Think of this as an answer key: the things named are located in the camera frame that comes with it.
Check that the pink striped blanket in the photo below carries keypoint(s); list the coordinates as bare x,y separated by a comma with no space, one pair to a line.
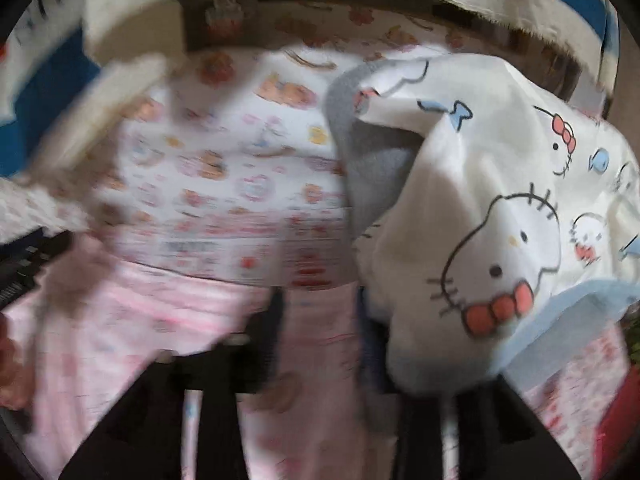
310,400

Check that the white cartoon print pants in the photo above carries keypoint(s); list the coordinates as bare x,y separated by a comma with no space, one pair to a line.
475,210

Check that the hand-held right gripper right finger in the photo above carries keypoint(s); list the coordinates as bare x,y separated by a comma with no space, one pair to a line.
372,360

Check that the beige fluffy cloth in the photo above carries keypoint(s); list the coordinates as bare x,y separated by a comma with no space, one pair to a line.
30,205

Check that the red cloth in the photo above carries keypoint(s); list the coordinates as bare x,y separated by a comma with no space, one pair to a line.
617,430

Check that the white cartoon printed bed sheet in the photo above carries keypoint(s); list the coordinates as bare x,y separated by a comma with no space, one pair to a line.
225,160

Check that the cream blue lettered cloth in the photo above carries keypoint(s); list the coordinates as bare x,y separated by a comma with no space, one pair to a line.
130,15

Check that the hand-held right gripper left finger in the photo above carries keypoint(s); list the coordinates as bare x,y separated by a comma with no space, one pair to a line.
274,325

